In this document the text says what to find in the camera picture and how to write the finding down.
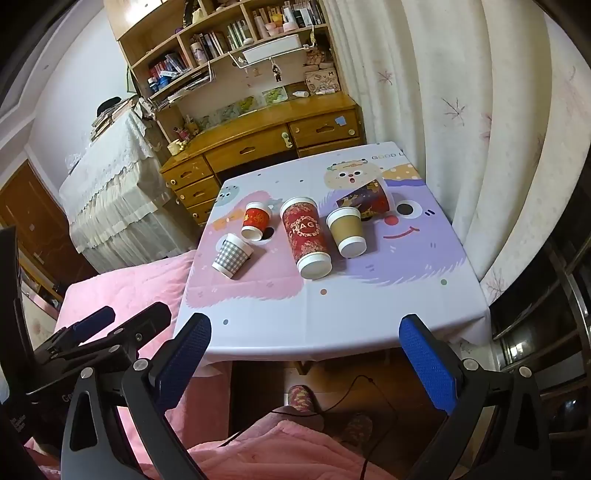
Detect dark red navy paper cup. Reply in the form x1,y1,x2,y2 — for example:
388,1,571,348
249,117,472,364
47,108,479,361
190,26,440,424
335,180,394,221

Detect small red paper cup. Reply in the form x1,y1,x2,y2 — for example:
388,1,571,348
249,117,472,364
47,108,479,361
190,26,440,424
241,202,271,243

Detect pink blanket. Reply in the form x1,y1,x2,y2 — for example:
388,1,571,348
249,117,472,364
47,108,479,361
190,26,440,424
23,251,232,480

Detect tall red patterned paper cup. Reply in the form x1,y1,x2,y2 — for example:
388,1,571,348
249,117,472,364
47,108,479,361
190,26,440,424
280,196,332,280

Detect white storage box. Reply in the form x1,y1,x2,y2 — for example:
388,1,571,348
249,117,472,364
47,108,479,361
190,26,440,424
240,34,303,63

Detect row of dark books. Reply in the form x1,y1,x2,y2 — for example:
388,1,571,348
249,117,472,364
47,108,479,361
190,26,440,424
286,0,326,26

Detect brown paper cup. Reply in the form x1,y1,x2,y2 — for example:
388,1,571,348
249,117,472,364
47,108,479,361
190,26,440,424
326,207,367,258

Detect wooden desk with drawers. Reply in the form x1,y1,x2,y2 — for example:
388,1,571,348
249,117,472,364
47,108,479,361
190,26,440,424
159,92,363,227

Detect stack of papers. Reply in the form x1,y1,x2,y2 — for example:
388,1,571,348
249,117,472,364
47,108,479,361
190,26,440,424
152,69,214,106

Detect wooden bookshelf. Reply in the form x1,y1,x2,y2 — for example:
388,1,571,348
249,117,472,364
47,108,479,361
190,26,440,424
104,0,342,121

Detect white lace furniture cover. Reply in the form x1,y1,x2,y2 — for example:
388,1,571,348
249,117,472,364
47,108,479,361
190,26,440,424
58,108,195,273

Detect cartoon printed tablecloth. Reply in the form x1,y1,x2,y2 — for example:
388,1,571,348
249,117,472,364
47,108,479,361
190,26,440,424
184,141,491,365

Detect printed cardboard box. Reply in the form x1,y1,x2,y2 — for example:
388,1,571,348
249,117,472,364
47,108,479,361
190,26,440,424
305,69,341,96

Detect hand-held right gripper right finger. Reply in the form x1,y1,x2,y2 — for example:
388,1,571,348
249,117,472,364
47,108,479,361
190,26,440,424
398,315,552,480

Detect wooden door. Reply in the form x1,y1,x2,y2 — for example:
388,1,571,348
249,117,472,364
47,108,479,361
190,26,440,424
0,159,77,301

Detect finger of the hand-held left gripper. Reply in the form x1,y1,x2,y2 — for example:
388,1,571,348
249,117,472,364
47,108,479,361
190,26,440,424
28,306,116,360
54,302,172,366

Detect stack of books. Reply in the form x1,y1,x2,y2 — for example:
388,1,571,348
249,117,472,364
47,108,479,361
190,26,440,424
90,97,140,140

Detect patterned slipper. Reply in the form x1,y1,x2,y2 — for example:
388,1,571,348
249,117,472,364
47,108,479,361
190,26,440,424
339,413,374,446
286,384,319,416

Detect grey checked paper cup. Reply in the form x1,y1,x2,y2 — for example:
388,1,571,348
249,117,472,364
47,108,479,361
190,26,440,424
212,233,254,280

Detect white floral curtain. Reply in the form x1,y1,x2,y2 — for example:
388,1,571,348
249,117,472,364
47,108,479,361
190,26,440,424
318,0,591,296

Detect metal rack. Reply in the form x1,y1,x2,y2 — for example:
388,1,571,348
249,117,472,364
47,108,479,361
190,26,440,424
489,240,591,416

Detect pink fleece robe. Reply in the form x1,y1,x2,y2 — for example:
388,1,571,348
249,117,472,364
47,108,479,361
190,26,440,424
189,408,384,480

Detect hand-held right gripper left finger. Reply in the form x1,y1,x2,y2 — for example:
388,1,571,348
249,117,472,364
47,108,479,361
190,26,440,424
60,312,218,480

